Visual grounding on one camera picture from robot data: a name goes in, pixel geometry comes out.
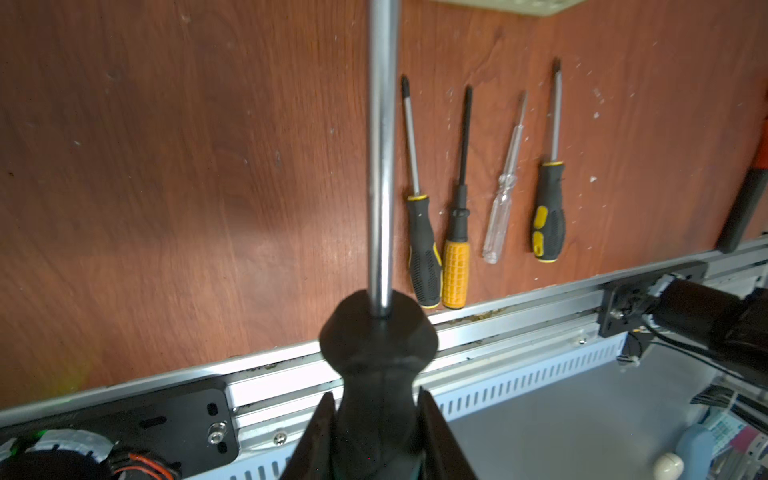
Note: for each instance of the small clear tester screwdriver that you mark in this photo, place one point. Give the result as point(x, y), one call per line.
point(500, 212)

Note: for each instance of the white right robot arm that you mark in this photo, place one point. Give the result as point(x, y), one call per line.
point(732, 330)

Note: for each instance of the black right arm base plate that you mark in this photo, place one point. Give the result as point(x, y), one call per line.
point(627, 299)

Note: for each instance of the orange handled black screwdriver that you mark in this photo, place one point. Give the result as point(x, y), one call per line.
point(457, 247)

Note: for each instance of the black yellow small screwdriver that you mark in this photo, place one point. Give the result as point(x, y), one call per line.
point(424, 264)

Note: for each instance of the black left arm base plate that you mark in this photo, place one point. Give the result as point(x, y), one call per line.
point(190, 426)

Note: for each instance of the green black screwdriver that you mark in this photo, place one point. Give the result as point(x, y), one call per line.
point(379, 339)

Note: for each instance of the aluminium front rail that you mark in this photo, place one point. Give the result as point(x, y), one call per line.
point(488, 354)

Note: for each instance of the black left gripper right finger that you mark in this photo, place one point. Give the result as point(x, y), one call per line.
point(443, 458)

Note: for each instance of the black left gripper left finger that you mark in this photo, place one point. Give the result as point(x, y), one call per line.
point(311, 460)

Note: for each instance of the black yellow grip screwdriver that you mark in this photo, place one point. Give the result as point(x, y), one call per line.
point(548, 231)

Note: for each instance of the light green perforated bin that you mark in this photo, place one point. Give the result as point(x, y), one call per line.
point(535, 8)

